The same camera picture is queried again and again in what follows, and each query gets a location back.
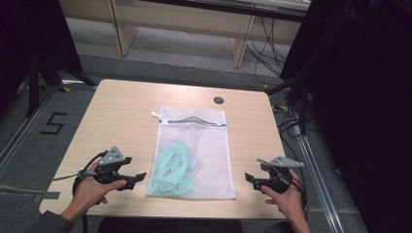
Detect grey tape strip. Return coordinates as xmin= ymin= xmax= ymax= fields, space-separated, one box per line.
xmin=32 ymin=190 xmax=62 ymax=204

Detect person's left hand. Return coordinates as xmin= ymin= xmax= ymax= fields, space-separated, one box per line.
xmin=61 ymin=160 xmax=127 ymax=223

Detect black curtain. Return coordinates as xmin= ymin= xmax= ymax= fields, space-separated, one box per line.
xmin=280 ymin=0 xmax=412 ymax=233
xmin=0 ymin=0 xmax=84 ymax=110

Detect white mesh laundry bag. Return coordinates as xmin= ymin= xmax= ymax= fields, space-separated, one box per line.
xmin=146 ymin=106 xmax=237 ymax=201

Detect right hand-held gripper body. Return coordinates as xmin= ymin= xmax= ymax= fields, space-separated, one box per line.
xmin=257 ymin=155 xmax=306 ymax=195

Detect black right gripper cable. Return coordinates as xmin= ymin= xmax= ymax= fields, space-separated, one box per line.
xmin=257 ymin=158 xmax=308 ymax=213

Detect grey floor cable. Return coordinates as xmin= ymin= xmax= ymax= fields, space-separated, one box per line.
xmin=0 ymin=183 xmax=45 ymax=195

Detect mint green garment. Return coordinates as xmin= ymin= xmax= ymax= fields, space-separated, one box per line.
xmin=151 ymin=141 xmax=199 ymax=197

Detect bundle of black floor cables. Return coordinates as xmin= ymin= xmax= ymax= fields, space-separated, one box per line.
xmin=245 ymin=16 xmax=290 ymax=85

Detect person's right hand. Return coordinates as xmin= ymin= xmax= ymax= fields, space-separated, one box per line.
xmin=259 ymin=169 xmax=308 ymax=225

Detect black metal stand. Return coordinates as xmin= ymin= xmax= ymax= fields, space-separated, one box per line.
xmin=265 ymin=72 xmax=314 ymax=136

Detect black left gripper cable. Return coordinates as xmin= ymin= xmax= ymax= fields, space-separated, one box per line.
xmin=51 ymin=150 xmax=109 ymax=233

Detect light wooden shelf unit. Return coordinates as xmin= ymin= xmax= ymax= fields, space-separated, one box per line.
xmin=58 ymin=0 xmax=313 ymax=69

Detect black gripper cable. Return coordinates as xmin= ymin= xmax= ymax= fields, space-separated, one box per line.
xmin=51 ymin=150 xmax=109 ymax=233
xmin=257 ymin=158 xmax=308 ymax=213

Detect metal floor rail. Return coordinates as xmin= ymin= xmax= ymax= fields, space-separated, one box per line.
xmin=0 ymin=86 xmax=57 ymax=177
xmin=292 ymin=125 xmax=345 ymax=233

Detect black tripod stand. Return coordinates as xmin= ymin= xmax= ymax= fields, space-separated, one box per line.
xmin=24 ymin=51 xmax=98 ymax=118

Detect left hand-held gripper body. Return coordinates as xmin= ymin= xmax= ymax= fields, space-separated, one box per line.
xmin=93 ymin=146 xmax=138 ymax=192

